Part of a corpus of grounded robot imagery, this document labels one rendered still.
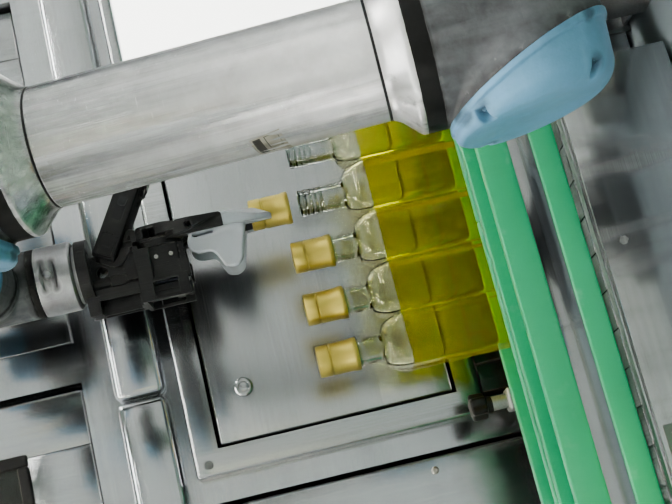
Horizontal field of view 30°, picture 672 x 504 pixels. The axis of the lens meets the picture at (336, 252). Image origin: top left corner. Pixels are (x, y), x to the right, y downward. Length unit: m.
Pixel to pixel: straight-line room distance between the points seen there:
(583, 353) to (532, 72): 0.48
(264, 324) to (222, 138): 0.66
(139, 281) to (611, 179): 0.49
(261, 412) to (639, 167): 0.51
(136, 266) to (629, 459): 0.54
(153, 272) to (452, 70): 0.61
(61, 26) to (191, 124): 0.81
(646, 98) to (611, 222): 0.13
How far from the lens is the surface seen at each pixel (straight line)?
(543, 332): 1.21
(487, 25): 0.80
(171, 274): 1.33
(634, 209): 1.24
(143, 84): 0.83
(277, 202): 1.36
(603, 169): 1.25
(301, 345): 1.46
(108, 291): 1.35
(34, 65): 1.63
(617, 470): 1.21
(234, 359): 1.46
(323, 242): 1.34
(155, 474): 1.46
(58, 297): 1.35
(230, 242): 1.33
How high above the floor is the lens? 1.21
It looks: 4 degrees down
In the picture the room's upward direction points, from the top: 103 degrees counter-clockwise
